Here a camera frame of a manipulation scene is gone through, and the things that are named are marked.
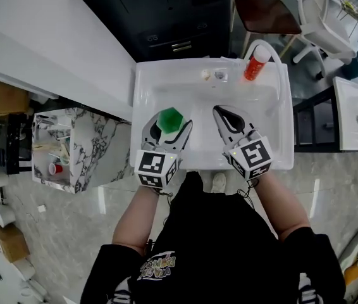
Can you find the person's left forearm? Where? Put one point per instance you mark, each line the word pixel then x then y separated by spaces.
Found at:
pixel 134 220

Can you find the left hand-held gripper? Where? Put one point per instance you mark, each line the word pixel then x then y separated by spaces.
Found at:
pixel 152 166

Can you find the brown seat chair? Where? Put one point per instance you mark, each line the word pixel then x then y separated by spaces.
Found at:
pixel 267 14

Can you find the person's black printed shirt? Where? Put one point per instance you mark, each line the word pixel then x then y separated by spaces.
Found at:
pixel 223 249

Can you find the white plastic chair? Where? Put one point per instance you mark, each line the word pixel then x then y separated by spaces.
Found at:
pixel 324 33

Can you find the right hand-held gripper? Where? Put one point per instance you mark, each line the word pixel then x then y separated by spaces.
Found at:
pixel 253 157

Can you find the red bottle with white cap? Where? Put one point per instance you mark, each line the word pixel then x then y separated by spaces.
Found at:
pixel 254 68

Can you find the person's right forearm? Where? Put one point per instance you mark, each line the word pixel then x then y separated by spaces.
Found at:
pixel 285 207

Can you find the small yellow sticker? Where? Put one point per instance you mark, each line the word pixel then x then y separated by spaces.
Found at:
pixel 205 74

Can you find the green plastic cup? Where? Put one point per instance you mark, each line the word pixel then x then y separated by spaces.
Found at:
pixel 170 120

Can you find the large brown cardboard box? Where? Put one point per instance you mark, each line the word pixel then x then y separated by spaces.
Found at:
pixel 2 97

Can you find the small brown cardboard box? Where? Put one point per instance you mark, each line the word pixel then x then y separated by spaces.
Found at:
pixel 9 244

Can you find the white ceramic sink basin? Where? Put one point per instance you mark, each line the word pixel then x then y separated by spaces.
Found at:
pixel 204 106

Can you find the teal waste bin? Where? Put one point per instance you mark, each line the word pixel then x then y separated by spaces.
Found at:
pixel 356 65

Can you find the black metal washbasin frame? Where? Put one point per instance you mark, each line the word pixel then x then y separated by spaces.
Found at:
pixel 305 125

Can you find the white paper scrap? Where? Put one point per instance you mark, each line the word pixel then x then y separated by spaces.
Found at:
pixel 41 208

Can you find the dark drawer cabinet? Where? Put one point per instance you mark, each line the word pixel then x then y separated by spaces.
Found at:
pixel 166 11

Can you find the white tall cabinet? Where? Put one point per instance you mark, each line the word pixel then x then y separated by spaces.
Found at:
pixel 55 36

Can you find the white rectangular washbasin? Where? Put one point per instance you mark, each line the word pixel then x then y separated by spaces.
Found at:
pixel 356 122

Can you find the marble pattern sink cabinet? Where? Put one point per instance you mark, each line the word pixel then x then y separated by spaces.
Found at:
pixel 103 144

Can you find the red plastic cup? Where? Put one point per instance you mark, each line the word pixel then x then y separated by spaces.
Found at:
pixel 55 169

